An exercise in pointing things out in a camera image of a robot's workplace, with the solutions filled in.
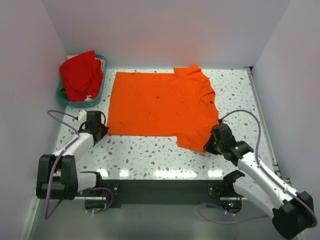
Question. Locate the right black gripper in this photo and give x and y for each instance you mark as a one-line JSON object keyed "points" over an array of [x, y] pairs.
{"points": [[207, 147]]}

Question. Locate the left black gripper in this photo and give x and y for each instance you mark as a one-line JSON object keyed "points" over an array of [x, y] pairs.
{"points": [[104, 130]]}

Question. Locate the orange t-shirt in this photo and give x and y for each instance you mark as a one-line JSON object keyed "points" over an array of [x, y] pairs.
{"points": [[179, 104]]}

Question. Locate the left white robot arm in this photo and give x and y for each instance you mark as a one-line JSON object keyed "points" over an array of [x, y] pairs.
{"points": [[57, 175]]}

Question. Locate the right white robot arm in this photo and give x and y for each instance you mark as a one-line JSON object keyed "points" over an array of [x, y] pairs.
{"points": [[290, 211]]}

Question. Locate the teal plastic basket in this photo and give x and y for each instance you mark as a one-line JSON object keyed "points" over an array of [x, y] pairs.
{"points": [[87, 103]]}

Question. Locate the green garment in basket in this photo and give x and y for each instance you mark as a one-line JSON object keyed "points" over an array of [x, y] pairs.
{"points": [[62, 93]]}

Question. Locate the red t-shirt in basket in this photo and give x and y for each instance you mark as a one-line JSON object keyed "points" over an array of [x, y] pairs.
{"points": [[82, 76]]}

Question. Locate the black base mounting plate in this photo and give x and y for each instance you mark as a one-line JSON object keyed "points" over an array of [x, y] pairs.
{"points": [[170, 192]]}

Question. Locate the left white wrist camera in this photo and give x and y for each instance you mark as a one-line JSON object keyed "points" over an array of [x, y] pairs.
{"points": [[82, 116]]}

